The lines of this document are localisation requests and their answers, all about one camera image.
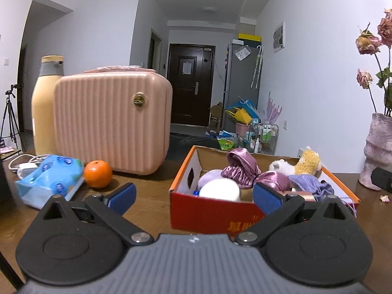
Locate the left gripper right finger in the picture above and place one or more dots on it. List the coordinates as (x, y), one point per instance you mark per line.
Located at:
(279, 210)

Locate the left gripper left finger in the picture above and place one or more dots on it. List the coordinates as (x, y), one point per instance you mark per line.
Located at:
(108, 211)

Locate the purple satin bonnet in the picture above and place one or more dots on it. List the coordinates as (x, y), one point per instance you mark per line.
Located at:
(243, 169)

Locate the white yellow plush toy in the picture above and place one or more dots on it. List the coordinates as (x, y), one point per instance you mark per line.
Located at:
(309, 163)

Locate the lilac fluffy plush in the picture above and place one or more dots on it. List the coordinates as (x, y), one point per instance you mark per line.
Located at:
(208, 177)

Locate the white round soft ball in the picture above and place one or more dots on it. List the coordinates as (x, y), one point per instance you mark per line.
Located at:
(221, 189)

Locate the fallen rose petal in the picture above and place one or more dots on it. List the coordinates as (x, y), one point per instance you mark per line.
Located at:
(385, 198)

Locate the pink textured vase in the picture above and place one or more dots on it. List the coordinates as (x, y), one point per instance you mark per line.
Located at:
(377, 149)

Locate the orange tangerine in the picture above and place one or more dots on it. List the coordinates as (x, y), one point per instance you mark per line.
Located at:
(97, 174)

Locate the light blue tissue pack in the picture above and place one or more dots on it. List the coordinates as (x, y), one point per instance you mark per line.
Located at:
(56, 175)

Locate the red cardboard box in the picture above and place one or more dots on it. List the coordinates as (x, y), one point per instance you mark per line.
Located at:
(190, 212)

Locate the pink ribbed hard case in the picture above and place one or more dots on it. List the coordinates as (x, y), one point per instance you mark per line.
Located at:
(118, 114)

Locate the purple feather decoration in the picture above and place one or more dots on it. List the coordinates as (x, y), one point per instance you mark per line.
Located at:
(272, 112)

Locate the blue yellow bags pile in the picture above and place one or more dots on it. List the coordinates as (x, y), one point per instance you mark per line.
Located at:
(244, 112)

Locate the dried pink roses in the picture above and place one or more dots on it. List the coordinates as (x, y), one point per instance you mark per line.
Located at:
(370, 44)

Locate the grey refrigerator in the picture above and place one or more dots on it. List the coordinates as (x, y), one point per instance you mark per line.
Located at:
(240, 66)

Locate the cream thermos jug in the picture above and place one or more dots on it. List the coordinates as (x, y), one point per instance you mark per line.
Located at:
(42, 104)

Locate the dark entrance door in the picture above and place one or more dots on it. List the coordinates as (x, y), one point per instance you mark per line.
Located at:
(190, 71)

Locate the yellow box on refrigerator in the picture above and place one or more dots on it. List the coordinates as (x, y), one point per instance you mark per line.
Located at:
(244, 36)

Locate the wire rack with bottles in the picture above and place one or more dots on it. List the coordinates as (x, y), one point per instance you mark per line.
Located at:
(262, 138)

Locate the white charger with cable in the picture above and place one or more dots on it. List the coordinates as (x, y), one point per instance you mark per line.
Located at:
(25, 164)

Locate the black camera tripod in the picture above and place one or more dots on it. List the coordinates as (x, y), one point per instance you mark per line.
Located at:
(9, 115)

